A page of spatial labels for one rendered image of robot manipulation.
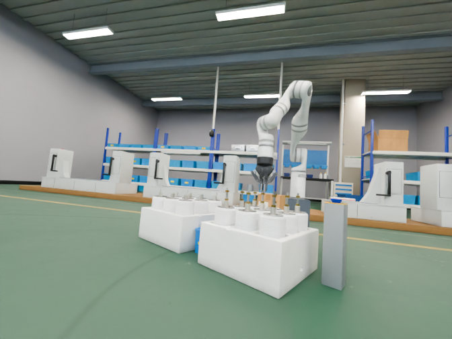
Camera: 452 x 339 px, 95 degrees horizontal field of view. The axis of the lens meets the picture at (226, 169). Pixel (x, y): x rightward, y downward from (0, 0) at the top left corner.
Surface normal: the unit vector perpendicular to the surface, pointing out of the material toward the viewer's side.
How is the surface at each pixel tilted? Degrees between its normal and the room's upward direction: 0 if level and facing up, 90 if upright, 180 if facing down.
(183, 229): 90
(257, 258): 90
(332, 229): 90
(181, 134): 90
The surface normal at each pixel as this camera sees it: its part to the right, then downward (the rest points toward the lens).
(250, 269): -0.65, -0.11
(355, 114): -0.24, -0.10
